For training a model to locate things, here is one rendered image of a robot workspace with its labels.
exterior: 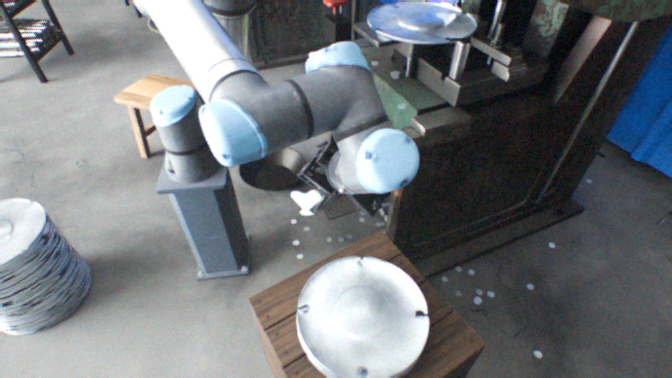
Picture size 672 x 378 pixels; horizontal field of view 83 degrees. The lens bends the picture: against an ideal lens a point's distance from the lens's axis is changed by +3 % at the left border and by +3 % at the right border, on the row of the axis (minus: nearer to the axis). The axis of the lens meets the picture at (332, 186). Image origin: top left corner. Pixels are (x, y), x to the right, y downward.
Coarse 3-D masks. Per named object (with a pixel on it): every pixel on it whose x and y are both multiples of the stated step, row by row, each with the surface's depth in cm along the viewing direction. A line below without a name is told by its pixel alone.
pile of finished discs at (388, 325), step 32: (320, 288) 88; (352, 288) 87; (384, 288) 88; (416, 288) 88; (320, 320) 82; (352, 320) 81; (384, 320) 81; (416, 320) 82; (320, 352) 77; (352, 352) 77; (384, 352) 77; (416, 352) 77
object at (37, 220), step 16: (0, 208) 116; (16, 208) 116; (32, 208) 116; (0, 224) 111; (16, 224) 111; (32, 224) 111; (0, 240) 106; (16, 240) 107; (32, 240) 107; (0, 256) 103; (16, 256) 103
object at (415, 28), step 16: (368, 16) 104; (384, 16) 105; (400, 16) 103; (416, 16) 103; (432, 16) 103; (448, 16) 105; (464, 16) 105; (384, 32) 97; (400, 32) 97; (416, 32) 97; (432, 32) 97; (448, 32) 97; (464, 32) 97
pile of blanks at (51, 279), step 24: (48, 216) 117; (48, 240) 112; (24, 264) 106; (48, 264) 112; (72, 264) 123; (0, 288) 104; (24, 288) 109; (48, 288) 115; (72, 288) 123; (0, 312) 110; (24, 312) 113; (48, 312) 118; (72, 312) 125
